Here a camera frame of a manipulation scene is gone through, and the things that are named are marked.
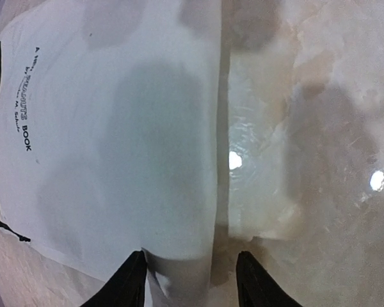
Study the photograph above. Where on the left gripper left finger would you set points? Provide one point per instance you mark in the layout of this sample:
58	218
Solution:
126	288

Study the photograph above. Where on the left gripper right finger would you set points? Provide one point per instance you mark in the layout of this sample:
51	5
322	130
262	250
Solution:
256	288

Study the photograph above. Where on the white cloth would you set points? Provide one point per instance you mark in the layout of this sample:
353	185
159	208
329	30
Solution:
108	137

